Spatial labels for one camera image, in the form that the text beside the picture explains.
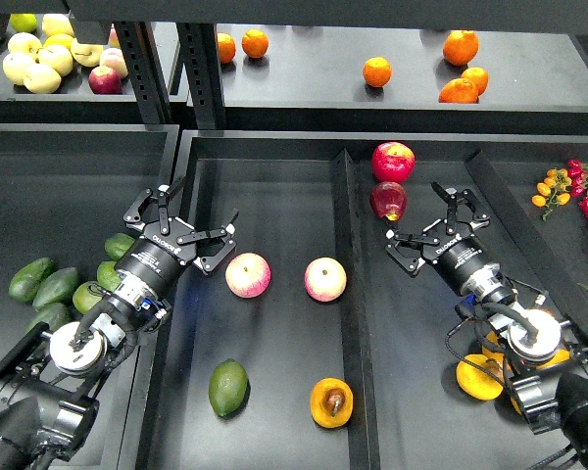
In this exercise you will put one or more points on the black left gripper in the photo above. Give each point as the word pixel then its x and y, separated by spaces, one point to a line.
pixel 166 247

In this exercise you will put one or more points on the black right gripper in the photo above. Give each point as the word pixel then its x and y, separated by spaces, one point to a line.
pixel 450 246

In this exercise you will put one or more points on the green avocado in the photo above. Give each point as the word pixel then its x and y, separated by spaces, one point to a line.
pixel 227 387

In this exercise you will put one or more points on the yellow pear with brown stem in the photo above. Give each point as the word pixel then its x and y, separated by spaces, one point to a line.
pixel 331 403

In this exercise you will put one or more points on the yellow pear under arm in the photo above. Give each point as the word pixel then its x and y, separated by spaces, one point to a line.
pixel 489 352

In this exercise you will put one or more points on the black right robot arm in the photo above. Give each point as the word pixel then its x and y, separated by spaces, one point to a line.
pixel 527 353

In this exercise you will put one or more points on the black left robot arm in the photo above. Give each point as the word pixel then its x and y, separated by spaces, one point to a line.
pixel 50 380

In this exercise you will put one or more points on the avocado top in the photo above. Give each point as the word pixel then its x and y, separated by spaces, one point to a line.
pixel 117 245

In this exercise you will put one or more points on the avocado middle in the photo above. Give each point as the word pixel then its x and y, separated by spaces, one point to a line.
pixel 107 277

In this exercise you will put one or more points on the yellow pear left in bin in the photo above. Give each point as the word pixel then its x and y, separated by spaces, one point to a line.
pixel 480 376

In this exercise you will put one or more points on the avocado bottom left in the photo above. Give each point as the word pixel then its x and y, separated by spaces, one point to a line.
pixel 56 315

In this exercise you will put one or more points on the avocado far left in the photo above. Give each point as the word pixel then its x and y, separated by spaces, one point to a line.
pixel 25 283

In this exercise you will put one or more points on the pale yellow pear right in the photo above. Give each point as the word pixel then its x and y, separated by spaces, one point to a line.
pixel 88 55

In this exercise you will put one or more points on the pale yellow pear front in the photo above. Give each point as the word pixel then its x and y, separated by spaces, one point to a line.
pixel 41 79

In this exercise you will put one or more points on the pale yellow pear centre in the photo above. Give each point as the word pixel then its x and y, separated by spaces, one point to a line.
pixel 58 57

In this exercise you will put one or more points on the pale yellow pear left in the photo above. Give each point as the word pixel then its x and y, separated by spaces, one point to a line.
pixel 14 66

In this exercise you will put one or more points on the pink apple left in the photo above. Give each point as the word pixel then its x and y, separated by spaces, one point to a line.
pixel 248 275

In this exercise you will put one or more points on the pink apple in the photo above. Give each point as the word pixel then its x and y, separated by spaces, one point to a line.
pixel 248 275
pixel 325 279

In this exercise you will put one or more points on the bright red apple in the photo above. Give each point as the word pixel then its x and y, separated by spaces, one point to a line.
pixel 392 162

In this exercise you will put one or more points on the orange cherry tomato bunch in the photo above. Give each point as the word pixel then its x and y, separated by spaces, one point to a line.
pixel 552 192

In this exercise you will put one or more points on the pink apple right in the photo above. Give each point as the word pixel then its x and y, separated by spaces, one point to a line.
pixel 325 279

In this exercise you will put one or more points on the orange front right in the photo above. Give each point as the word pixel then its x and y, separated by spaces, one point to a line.
pixel 459 91

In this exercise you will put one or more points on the black slanted divider right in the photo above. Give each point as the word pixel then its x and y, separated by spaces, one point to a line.
pixel 566 295

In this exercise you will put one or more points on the red cherry tomato bunch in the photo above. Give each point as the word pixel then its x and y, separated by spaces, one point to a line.
pixel 577 172

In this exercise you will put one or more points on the orange right small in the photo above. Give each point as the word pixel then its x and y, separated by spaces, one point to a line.
pixel 478 76

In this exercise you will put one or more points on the dark red shelf apple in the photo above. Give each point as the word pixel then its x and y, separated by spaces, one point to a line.
pixel 105 80

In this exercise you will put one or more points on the orange on shelf middle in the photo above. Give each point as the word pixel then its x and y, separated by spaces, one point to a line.
pixel 377 72

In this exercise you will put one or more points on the orange on shelf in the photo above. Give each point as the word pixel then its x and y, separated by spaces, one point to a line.
pixel 255 43
pixel 377 72
pixel 227 47

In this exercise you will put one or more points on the orange on shelf left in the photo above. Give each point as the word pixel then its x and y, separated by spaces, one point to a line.
pixel 227 47

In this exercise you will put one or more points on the pale pink peach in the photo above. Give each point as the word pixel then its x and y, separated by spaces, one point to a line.
pixel 113 58

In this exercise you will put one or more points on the large orange top right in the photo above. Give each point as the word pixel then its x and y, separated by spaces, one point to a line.
pixel 460 47

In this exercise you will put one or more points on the black tray divider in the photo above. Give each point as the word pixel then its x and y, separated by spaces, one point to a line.
pixel 357 364

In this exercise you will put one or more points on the green lime on shelf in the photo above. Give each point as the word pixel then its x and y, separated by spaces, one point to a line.
pixel 23 22

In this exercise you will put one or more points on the black shelf post left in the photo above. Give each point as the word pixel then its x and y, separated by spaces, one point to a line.
pixel 144 71

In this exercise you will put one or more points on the black shelf post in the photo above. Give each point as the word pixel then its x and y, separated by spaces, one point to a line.
pixel 199 51
pixel 144 71

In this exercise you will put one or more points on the black shelf post right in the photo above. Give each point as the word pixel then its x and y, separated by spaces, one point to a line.
pixel 199 51

